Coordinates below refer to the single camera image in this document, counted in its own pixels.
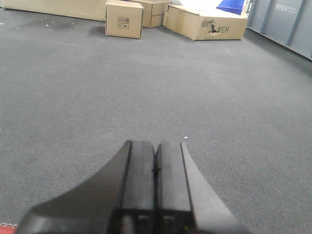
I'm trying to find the long torn cardboard box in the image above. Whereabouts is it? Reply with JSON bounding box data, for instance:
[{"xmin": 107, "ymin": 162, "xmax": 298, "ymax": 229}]
[{"xmin": 163, "ymin": 4, "xmax": 248, "ymax": 41}]

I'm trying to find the small upright cardboard box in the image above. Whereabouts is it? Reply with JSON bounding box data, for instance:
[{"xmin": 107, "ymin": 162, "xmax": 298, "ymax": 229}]
[{"xmin": 105, "ymin": 0, "xmax": 144, "ymax": 39}]

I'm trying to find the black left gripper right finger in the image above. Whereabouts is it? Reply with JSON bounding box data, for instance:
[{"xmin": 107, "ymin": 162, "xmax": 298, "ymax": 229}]
[{"xmin": 155, "ymin": 141, "xmax": 250, "ymax": 234}]

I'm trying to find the grey metal cabinet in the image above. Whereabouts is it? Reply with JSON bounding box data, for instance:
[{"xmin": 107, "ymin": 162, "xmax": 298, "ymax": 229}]
[{"xmin": 248, "ymin": 0, "xmax": 312, "ymax": 59}]

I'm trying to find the red metal table edge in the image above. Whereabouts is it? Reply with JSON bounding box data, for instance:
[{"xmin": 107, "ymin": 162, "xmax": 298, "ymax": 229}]
[{"xmin": 0, "ymin": 223, "xmax": 18, "ymax": 234}]

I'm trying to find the large flat cardboard box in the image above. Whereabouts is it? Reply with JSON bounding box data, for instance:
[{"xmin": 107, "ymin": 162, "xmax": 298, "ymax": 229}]
[{"xmin": 0, "ymin": 0, "xmax": 106, "ymax": 21}]

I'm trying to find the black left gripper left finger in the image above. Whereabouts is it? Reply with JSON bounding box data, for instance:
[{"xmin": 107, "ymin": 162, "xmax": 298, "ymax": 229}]
[{"xmin": 17, "ymin": 140, "xmax": 155, "ymax": 234}]

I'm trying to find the blue plastic bin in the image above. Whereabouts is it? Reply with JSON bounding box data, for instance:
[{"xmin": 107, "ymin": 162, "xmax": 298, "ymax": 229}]
[{"xmin": 216, "ymin": 0, "xmax": 245, "ymax": 15}]

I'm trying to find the middle rear cardboard box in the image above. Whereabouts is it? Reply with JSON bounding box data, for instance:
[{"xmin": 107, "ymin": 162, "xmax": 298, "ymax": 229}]
[{"xmin": 131, "ymin": 0, "xmax": 172, "ymax": 28}]

